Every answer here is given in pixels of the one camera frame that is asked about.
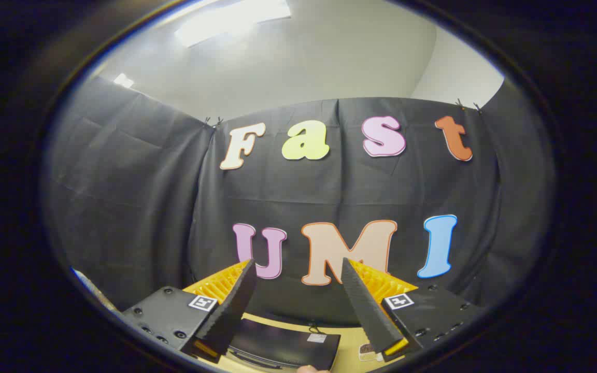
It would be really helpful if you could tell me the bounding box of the black toaster oven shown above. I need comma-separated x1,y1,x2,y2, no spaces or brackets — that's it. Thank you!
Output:
226,317,342,371

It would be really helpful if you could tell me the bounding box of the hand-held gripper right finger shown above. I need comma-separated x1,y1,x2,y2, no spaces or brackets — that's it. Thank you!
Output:
340,257,485,363

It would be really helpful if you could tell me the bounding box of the black backdrop cloth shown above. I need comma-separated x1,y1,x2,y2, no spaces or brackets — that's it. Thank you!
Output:
45,78,556,327

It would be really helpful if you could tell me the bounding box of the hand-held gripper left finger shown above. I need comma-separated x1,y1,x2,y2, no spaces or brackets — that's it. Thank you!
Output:
121,258,259,363

